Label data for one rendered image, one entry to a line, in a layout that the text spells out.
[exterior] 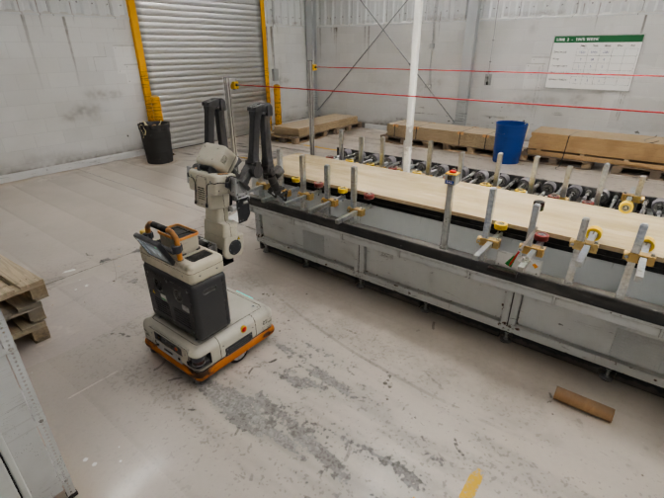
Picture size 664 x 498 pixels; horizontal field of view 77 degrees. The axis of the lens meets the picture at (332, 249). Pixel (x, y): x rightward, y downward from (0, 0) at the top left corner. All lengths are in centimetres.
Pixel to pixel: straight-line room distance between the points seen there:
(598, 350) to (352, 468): 174
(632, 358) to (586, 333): 27
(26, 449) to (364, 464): 152
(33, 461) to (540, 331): 292
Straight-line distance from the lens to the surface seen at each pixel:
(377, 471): 239
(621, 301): 271
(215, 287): 264
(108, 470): 264
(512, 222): 293
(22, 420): 223
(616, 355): 319
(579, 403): 295
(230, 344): 285
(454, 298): 332
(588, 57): 969
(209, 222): 286
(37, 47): 864
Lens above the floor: 192
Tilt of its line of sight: 26 degrees down
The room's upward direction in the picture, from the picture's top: straight up
